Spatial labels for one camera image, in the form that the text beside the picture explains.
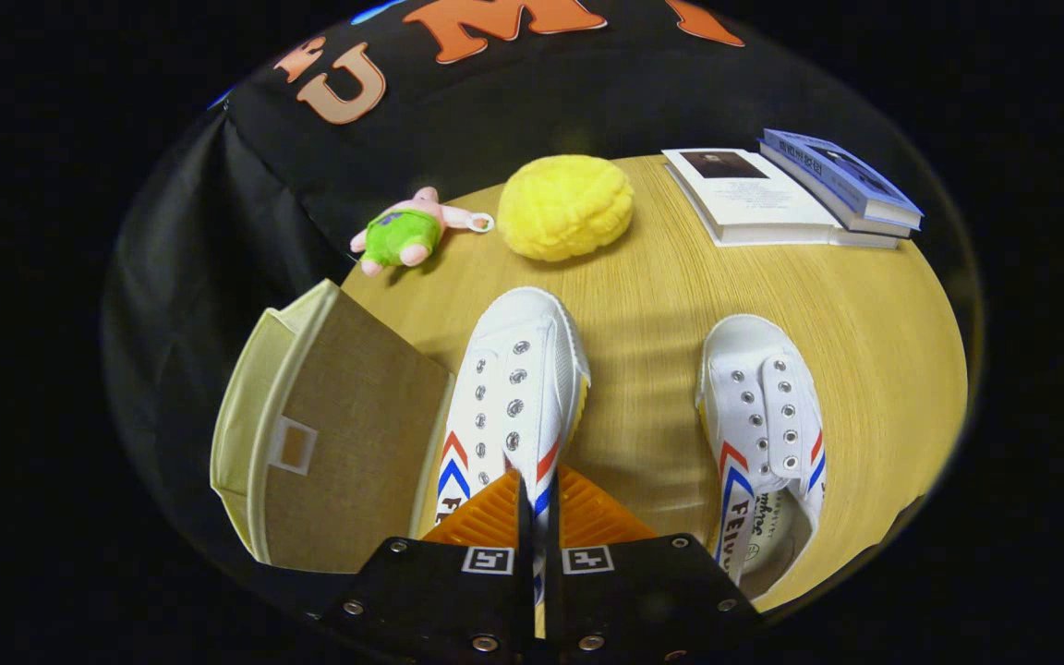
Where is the white portrait cover book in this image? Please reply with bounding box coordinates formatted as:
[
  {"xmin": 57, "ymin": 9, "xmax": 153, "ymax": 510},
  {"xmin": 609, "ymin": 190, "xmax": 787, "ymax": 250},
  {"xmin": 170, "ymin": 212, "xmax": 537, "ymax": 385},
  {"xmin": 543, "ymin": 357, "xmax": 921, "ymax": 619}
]
[{"xmin": 661, "ymin": 148, "xmax": 902, "ymax": 248}]

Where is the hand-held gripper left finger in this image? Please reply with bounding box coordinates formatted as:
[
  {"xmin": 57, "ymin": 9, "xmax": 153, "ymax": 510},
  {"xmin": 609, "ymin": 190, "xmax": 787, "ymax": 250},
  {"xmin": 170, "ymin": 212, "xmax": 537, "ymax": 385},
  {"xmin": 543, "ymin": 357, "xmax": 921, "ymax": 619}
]
[{"xmin": 306, "ymin": 468, "xmax": 535, "ymax": 665}]

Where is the blue cover book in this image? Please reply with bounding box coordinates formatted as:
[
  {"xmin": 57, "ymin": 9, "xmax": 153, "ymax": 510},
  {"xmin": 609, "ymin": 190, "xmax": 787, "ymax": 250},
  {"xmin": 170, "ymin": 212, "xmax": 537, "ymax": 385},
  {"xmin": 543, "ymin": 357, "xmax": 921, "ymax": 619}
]
[{"xmin": 758, "ymin": 128, "xmax": 924, "ymax": 238}]

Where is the beige fabric storage box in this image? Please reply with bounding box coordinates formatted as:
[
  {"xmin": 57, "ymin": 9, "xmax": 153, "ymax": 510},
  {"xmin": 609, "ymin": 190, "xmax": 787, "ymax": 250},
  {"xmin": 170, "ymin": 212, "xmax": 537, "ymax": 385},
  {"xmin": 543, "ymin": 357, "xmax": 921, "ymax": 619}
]
[{"xmin": 210, "ymin": 279, "xmax": 456, "ymax": 574}]

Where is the black backdrop cloth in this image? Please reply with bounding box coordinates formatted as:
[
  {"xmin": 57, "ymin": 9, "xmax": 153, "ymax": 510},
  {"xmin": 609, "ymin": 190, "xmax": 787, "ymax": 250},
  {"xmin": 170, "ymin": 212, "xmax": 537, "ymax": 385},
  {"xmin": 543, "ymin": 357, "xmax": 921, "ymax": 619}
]
[{"xmin": 103, "ymin": 0, "xmax": 967, "ymax": 601}]

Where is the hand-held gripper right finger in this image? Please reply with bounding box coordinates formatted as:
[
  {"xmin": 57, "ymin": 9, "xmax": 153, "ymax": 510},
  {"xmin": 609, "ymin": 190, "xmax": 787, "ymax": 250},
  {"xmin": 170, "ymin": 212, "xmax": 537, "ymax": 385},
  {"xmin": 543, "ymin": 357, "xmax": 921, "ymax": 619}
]
[{"xmin": 546, "ymin": 464, "xmax": 766, "ymax": 665}]

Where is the pink plush toy green outfit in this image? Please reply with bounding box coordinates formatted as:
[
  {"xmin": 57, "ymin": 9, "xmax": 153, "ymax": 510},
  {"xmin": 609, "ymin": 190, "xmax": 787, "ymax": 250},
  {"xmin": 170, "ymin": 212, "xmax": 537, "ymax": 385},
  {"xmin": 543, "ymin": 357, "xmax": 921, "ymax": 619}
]
[{"xmin": 350, "ymin": 187, "xmax": 496, "ymax": 277}]

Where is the white striped canvas shoe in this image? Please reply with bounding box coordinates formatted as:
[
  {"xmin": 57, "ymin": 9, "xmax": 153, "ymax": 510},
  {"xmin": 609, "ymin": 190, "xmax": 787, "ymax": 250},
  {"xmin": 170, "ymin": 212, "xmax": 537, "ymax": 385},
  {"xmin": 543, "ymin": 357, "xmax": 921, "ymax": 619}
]
[
  {"xmin": 696, "ymin": 314, "xmax": 828, "ymax": 587},
  {"xmin": 433, "ymin": 286, "xmax": 593, "ymax": 638}
]

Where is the yellow round plush cushion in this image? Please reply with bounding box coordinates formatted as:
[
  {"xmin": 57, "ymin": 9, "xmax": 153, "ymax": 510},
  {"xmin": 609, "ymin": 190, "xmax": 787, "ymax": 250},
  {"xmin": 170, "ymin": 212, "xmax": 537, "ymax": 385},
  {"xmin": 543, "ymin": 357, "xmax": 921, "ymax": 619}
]
[{"xmin": 497, "ymin": 154, "xmax": 635, "ymax": 262}]

